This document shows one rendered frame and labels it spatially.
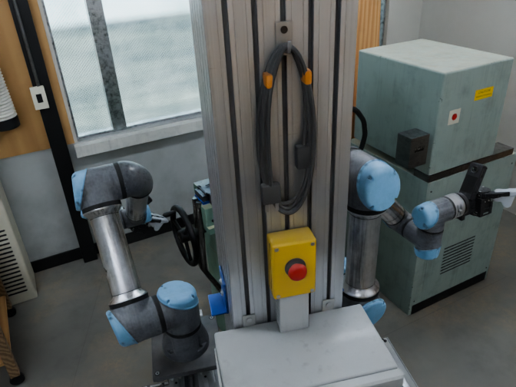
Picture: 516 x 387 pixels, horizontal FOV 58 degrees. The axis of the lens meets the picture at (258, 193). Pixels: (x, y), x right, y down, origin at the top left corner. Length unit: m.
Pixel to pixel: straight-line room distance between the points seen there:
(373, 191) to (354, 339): 0.36
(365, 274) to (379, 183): 0.30
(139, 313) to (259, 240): 0.60
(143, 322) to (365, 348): 0.67
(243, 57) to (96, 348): 2.31
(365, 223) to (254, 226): 0.43
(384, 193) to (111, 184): 0.78
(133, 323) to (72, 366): 1.43
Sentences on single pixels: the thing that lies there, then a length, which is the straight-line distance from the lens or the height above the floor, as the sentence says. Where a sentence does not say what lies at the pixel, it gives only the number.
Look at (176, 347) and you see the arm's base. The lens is 1.52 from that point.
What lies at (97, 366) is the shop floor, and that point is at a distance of 2.77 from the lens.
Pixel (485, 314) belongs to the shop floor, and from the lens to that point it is 3.04.
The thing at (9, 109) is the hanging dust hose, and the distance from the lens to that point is 2.94.
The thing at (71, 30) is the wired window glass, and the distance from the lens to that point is 3.11.
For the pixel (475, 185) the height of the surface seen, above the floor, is 1.28.
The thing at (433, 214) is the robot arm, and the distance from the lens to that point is 1.43.
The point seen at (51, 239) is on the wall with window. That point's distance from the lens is 3.47.
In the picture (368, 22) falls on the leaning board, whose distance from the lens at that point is 3.76.
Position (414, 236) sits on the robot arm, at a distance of 1.52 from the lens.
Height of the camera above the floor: 1.97
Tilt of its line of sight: 29 degrees down
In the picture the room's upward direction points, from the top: 3 degrees counter-clockwise
